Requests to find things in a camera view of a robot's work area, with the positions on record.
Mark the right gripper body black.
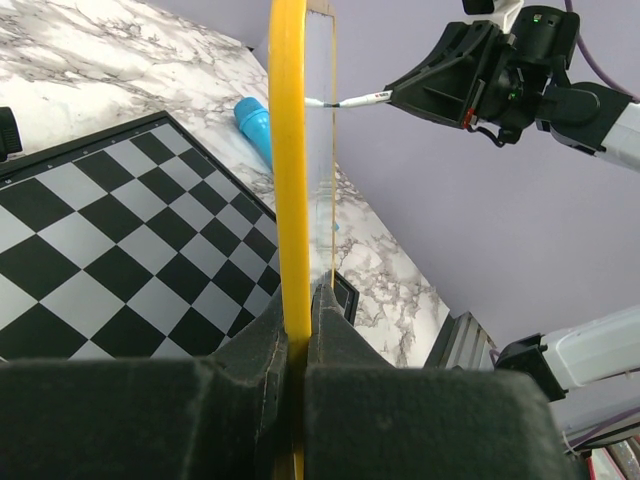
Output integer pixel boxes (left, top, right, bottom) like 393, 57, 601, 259
464, 24, 540, 145

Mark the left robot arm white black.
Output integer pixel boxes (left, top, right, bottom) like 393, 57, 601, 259
1, 287, 639, 479

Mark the black white chessboard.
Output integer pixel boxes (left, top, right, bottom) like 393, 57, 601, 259
1, 112, 280, 360

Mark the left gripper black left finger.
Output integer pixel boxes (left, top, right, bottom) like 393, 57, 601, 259
1, 298, 288, 479

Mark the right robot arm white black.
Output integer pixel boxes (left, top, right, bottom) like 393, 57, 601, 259
385, 3, 639, 171

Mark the white whiteboard marker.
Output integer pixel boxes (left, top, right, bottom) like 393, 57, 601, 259
304, 90, 392, 109

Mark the yellow framed whiteboard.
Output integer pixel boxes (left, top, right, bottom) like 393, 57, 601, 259
268, 1, 336, 479

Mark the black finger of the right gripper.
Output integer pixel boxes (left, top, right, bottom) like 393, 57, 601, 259
385, 20, 502, 128

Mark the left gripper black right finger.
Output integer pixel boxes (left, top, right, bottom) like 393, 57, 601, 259
304, 285, 575, 479

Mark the aluminium rail frame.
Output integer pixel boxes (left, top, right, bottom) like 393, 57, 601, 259
424, 312, 497, 371

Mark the blue cylindrical eraser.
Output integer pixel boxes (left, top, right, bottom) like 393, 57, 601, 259
234, 97, 273, 171

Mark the wire whiteboard stand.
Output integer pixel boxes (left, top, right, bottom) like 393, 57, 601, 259
0, 106, 23, 163

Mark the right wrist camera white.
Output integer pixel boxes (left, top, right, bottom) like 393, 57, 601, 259
462, 0, 524, 33

